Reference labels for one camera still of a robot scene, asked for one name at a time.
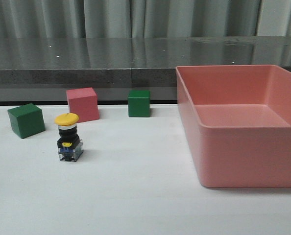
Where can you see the yellow push button switch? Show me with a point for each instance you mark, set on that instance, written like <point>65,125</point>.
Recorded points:
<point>70,146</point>

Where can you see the green cube middle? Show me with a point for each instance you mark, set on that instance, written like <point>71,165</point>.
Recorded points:
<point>139,103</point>

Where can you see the green cube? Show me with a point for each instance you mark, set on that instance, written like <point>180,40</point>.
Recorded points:
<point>26,120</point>
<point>139,103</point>

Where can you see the pink cube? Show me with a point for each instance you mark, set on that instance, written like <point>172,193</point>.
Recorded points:
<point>83,102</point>

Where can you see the pink plastic bin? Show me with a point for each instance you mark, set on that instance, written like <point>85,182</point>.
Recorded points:
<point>237,121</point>

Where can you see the green cube far left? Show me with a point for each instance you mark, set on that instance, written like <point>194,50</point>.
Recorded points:
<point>26,120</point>

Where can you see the grey stone counter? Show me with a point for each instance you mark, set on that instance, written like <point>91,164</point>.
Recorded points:
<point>41,70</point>

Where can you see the grey curtain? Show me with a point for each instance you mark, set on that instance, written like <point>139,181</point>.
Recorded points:
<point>143,18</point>

